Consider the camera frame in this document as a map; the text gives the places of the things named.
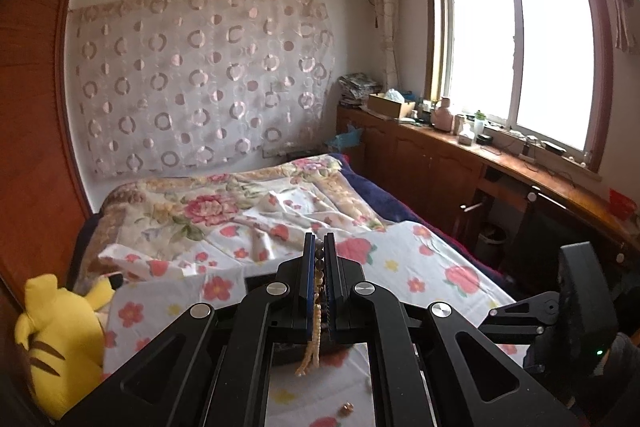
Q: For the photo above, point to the pink kettle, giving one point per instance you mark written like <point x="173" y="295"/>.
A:
<point x="441" y="117"/>

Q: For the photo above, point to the clear bottle with green cap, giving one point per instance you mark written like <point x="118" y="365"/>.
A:
<point x="479" y="124"/>

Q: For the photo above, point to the dark trash bin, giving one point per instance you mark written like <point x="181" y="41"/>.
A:
<point x="490" y="247"/>

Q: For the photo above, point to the dark chair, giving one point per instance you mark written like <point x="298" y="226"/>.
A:
<point x="545" y="237"/>

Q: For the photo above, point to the wooden framed window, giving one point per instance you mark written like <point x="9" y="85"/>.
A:
<point x="520" y="57"/>

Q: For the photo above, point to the brown wooden wardrobe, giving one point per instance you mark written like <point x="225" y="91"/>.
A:
<point x="35" y="107"/>

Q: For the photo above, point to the floral blanket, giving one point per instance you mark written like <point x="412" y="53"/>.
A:
<point x="200" y="207"/>

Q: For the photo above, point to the dark blue blanket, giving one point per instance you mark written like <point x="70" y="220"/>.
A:
<point x="380" y="202"/>

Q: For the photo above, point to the long wooden cabinet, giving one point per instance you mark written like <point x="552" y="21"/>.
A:
<point x="415" y="167"/>

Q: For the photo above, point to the stack of magazines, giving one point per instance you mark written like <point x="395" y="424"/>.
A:
<point x="357" y="87"/>

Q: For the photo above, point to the yellow plush toy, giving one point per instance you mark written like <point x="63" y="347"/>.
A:
<point x="50" y="332"/>

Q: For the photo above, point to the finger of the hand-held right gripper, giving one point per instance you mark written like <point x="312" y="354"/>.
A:
<point x="530" y="304"/>
<point x="515" y="329"/>

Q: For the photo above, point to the light blue bag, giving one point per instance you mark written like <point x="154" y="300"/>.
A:
<point x="345" y="139"/>

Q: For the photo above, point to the cardboard box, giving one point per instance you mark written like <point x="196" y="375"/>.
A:
<point x="387" y="107"/>

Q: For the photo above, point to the small black round device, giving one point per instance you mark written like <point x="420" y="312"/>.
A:
<point x="484" y="139"/>

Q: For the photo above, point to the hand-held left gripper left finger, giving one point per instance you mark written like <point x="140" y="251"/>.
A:
<point x="310" y="287"/>

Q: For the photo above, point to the circle patterned wall curtain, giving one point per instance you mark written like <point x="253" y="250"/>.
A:
<point x="200" y="82"/>

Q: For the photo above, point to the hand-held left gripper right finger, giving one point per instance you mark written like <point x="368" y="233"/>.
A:
<point x="330" y="287"/>

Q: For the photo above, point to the red paper bag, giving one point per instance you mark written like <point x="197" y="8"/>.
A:
<point x="621" y="204"/>

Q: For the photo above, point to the small brown bead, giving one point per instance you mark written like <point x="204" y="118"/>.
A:
<point x="345" y="407"/>

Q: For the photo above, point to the strawberry printed bed sheet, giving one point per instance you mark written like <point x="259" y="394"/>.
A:
<point x="450" y="277"/>

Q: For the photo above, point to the patterned window curtain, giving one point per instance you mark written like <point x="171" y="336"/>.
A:
<point x="387" y="17"/>
<point x="622" y="7"/>

